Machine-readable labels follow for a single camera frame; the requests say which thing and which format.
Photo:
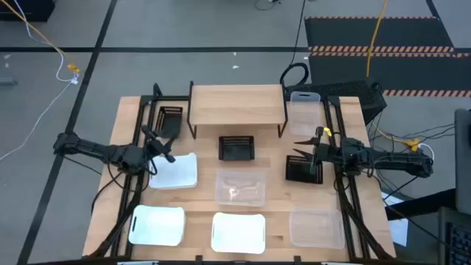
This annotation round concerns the white plastic basket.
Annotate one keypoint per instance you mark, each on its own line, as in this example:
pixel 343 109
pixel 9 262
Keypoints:
pixel 180 173
pixel 157 225

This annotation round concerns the white lid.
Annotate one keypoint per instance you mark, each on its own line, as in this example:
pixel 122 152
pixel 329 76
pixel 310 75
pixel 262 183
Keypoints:
pixel 238 232

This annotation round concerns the grey monitor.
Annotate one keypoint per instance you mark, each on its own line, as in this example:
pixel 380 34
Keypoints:
pixel 463 165

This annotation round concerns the black table edge bracket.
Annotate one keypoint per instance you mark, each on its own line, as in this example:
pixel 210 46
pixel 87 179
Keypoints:
pixel 199 260
pixel 297 260

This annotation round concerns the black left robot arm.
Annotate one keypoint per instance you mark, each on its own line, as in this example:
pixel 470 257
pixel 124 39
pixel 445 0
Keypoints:
pixel 92 149

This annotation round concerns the grey floor object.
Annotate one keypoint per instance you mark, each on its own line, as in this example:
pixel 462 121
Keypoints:
pixel 7 81

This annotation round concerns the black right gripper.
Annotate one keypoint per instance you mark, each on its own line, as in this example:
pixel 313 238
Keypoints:
pixel 329 151

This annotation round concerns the clear plastic basket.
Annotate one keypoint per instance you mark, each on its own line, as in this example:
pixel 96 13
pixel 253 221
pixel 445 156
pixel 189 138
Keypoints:
pixel 304 114
pixel 316 228
pixel 240 187

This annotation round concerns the black perforated computer case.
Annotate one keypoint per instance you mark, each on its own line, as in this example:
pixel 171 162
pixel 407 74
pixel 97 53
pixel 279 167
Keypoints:
pixel 349 92

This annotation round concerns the black desk beam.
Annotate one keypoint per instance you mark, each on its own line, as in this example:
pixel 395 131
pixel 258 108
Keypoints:
pixel 423 206

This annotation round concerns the black hazard-striped floor mat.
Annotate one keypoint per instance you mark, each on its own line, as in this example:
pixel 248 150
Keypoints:
pixel 342 33
pixel 342 73

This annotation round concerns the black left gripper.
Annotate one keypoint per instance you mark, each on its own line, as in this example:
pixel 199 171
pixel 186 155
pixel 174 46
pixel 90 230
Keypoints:
pixel 156 147

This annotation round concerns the black perforated plastic basket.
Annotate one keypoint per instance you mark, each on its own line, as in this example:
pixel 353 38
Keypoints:
pixel 170 123
pixel 236 150
pixel 300 173

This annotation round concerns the silver bar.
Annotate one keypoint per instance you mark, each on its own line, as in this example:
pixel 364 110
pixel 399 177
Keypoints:
pixel 342 263
pixel 138 263

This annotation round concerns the black box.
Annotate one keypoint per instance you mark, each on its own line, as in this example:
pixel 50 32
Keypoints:
pixel 25 9

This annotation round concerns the wooden shelf with black legs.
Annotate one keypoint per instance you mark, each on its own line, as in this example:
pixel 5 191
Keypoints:
pixel 235 105

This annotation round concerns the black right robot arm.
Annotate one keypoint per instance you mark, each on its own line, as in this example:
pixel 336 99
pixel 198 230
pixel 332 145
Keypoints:
pixel 397 162

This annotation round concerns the white paper sheet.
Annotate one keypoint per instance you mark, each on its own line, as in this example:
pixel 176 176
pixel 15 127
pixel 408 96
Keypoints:
pixel 399 230

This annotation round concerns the black keyboard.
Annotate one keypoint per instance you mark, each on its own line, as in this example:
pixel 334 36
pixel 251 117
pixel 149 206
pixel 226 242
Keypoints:
pixel 461 244

